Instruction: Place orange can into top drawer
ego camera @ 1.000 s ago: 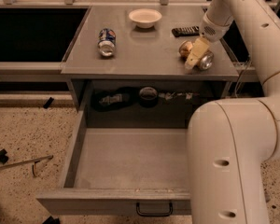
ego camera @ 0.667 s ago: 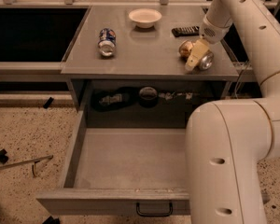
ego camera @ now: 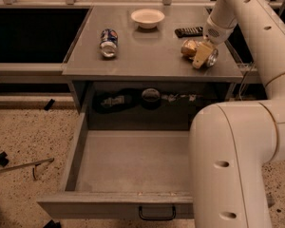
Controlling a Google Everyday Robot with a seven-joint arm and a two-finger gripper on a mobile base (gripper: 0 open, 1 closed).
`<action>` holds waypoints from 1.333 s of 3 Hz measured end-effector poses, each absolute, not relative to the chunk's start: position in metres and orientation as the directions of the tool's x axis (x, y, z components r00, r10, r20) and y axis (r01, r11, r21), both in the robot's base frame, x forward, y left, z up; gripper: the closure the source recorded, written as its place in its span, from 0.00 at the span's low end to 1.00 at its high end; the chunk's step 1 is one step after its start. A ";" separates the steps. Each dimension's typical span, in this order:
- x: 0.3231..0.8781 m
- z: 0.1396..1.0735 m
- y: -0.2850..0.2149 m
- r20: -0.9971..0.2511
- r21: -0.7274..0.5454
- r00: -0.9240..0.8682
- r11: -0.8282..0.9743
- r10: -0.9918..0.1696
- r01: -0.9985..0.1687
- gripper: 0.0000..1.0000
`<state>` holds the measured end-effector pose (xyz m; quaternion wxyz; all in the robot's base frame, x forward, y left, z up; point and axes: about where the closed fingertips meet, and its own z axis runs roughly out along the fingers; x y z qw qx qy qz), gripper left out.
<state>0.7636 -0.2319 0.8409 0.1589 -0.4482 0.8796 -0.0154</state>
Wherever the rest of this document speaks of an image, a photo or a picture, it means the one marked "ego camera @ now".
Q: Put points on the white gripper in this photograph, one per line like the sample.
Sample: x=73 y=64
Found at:
x=215 y=32

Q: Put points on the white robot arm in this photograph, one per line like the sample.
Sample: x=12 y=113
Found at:
x=230 y=141

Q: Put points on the blue soda can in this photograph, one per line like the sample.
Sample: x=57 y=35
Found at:
x=109 y=43

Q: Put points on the grey open top drawer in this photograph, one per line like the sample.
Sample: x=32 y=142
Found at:
x=109 y=174

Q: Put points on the black remote control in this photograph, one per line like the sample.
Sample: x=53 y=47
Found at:
x=189 y=32

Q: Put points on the white bowl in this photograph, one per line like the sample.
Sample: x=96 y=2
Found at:
x=147 y=18

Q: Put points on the grey cabinet desk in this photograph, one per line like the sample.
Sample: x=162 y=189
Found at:
x=144 y=55

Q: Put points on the round cable grommet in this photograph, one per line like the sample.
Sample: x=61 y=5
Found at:
x=151 y=95

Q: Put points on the black drawer handle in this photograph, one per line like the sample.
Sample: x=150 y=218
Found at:
x=157 y=214

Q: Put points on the black bracket on floor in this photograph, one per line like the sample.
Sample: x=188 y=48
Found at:
x=3 y=159

